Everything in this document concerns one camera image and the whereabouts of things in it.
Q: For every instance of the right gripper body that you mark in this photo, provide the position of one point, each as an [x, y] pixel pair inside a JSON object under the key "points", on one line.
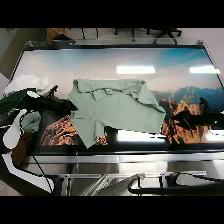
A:
{"points": [[188, 119]]}

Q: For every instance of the pale green shirt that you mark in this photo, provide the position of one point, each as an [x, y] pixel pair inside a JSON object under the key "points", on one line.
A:
{"points": [[123, 110]]}

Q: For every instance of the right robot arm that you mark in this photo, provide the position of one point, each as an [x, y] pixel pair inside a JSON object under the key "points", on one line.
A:
{"points": [[186, 190]]}

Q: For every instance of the small pale green garment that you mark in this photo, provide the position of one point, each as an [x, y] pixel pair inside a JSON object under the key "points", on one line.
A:
{"points": [[32, 120]]}

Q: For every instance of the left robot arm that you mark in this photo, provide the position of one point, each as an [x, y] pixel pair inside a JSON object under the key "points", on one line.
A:
{"points": [[12, 135]]}

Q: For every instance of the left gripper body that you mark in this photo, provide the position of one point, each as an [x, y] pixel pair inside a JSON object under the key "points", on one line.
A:
{"points": [[63, 106]]}

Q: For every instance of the dark green garment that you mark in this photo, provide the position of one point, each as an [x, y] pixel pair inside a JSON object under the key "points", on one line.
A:
{"points": [[11, 100]]}

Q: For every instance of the white garment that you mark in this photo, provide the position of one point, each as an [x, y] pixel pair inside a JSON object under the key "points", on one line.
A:
{"points": [[26, 81]]}

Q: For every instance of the black chair base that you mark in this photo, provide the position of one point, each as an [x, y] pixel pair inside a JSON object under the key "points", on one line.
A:
{"points": [[131, 31], [167, 32]]}

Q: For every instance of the brown garment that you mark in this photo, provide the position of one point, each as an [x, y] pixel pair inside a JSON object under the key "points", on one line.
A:
{"points": [[20, 148]]}

